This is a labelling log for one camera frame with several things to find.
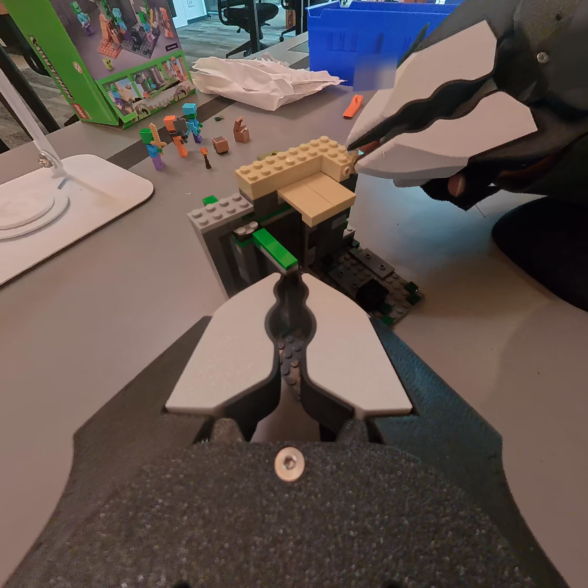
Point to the orange brick separator tool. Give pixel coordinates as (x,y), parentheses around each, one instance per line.
(353,107)

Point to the black office chair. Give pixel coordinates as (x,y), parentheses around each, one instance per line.
(243,18)

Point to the person's right hand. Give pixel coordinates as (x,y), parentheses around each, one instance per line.
(455,185)

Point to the white desk stand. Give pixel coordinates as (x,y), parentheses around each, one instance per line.
(101,188)

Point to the small brown toy cube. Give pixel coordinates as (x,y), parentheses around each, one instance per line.
(220,145)

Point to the orange toy minifigure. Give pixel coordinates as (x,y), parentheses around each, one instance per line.
(177,138)

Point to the small orange toy torch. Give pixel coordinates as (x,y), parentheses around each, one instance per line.
(206,160)

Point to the notched brown toy piece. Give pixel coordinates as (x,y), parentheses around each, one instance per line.
(242,133)

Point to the green toy set box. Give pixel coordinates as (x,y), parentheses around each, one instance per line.
(55,69)

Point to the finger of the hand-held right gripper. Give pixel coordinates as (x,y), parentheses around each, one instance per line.
(427,64)
(436,151)

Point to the blue plastic bin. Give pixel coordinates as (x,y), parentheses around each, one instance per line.
(330,41)

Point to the green-headed toy minifigure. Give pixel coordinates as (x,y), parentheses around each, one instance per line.
(154,149)

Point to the teal toy minifigure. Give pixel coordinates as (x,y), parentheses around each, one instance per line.
(192,124)

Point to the black chair armrest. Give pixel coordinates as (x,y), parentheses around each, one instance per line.
(542,257)

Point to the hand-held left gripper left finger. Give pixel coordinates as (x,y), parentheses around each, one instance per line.
(229,363)

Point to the grey desk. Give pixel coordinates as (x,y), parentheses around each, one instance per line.
(115,275)

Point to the toy brick building model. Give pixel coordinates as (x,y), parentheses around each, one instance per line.
(317,202)

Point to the crumpled white paper bag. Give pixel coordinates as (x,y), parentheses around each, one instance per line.
(257,82)

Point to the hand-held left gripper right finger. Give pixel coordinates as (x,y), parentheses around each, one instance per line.
(358,363)

